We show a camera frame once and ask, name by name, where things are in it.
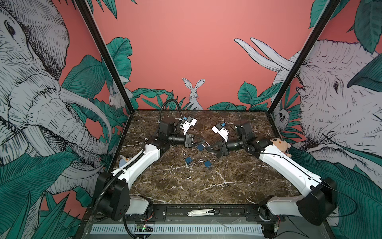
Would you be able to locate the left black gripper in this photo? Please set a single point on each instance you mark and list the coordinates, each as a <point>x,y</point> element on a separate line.
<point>189,140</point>

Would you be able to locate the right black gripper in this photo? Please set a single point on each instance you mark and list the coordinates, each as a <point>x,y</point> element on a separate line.
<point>224,151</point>

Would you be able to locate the blue padlock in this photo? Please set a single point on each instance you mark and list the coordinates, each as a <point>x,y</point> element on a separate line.
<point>208,164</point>
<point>201,147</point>
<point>188,160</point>

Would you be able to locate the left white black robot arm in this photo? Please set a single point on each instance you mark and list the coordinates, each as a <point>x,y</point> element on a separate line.
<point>112,199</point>

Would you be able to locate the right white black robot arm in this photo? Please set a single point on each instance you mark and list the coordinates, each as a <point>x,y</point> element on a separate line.
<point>318,196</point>

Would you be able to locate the white utility knife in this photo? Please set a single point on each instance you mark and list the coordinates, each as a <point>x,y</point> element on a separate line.
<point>201,212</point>

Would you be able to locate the plush doll striped shirt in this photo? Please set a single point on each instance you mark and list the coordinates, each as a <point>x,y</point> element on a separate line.
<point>282,145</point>

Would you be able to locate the small green circuit board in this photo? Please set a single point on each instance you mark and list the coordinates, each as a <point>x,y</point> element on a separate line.
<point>144,229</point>

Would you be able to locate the white perforated strip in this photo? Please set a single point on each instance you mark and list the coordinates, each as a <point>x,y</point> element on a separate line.
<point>177,229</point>

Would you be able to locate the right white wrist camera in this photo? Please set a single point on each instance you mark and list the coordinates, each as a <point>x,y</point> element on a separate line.
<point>221,130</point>

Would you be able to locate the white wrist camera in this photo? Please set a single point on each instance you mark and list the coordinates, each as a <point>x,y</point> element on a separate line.
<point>221,130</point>
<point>187,123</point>

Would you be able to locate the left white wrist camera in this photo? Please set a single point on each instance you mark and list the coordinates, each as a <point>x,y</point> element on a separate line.
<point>187,123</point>

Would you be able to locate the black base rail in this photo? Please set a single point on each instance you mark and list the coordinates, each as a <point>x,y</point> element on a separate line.
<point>250,212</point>

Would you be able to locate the left black frame post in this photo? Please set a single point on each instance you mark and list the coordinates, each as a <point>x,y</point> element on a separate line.
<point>97,37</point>

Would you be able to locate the black frame post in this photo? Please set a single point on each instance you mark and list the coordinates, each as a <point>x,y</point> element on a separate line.
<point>97,37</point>
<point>321,23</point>

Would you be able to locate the right black frame post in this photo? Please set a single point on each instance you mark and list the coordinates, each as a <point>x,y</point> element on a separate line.
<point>321,23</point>

